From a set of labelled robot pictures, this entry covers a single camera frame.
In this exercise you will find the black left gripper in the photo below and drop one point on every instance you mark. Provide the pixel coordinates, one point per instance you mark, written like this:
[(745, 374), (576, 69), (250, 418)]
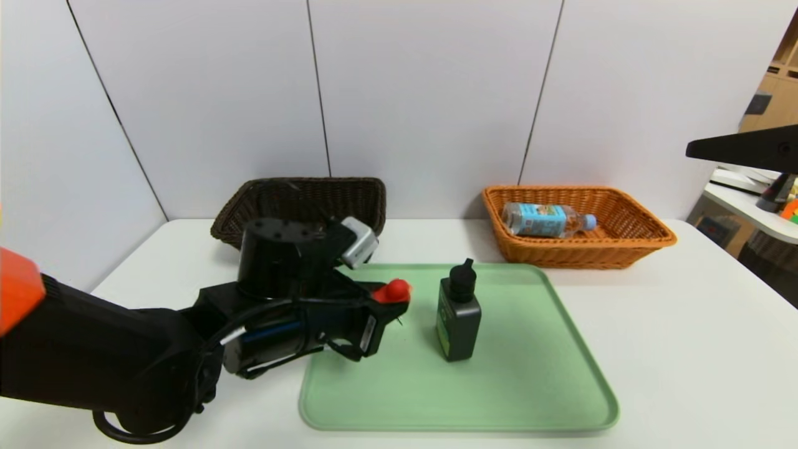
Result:
[(368, 328)]

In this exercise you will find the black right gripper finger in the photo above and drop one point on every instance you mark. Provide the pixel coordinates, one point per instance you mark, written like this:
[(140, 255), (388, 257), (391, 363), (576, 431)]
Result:
[(754, 149)]

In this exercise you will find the red rubber duck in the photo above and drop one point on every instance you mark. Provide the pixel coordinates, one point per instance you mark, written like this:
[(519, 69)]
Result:
[(394, 290)]

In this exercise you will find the clear water bottle blue cap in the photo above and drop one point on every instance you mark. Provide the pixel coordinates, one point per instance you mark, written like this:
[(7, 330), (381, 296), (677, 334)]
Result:
[(542, 219)]

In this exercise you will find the black and orange left arm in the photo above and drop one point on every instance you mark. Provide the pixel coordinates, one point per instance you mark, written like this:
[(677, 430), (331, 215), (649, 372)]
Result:
[(93, 355)]

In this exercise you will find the dark brown wicker basket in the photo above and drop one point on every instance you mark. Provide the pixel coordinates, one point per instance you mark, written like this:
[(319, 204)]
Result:
[(368, 206)]

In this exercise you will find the orange wicker basket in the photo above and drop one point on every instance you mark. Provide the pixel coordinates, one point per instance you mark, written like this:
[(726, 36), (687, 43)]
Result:
[(623, 252)]

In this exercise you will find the white power strip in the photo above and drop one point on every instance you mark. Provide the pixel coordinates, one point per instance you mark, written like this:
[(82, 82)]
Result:
[(735, 181)]

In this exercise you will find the black cone shaped item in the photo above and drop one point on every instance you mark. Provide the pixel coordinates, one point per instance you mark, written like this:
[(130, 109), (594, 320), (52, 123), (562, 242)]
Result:
[(773, 196)]

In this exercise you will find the white side table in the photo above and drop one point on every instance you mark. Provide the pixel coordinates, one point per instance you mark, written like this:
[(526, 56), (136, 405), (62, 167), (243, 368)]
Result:
[(742, 206)]

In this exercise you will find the wooden shelf cabinet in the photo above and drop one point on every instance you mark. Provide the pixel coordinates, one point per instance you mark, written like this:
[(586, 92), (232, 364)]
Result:
[(779, 81)]

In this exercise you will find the colourful toy cube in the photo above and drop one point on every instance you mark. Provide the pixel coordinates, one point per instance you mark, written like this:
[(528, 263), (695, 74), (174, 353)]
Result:
[(792, 213)]

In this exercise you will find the black bottle with green label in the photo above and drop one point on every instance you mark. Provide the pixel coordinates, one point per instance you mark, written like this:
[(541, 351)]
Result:
[(461, 330)]

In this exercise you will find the dark brown bin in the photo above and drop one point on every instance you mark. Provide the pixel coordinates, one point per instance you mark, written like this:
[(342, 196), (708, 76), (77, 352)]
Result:
[(773, 268)]

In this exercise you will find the light green plastic tray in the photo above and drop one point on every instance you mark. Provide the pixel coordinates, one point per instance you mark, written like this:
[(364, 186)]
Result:
[(530, 386)]

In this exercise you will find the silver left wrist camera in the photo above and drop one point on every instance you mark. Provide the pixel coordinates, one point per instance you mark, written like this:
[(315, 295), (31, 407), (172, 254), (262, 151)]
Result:
[(360, 242)]

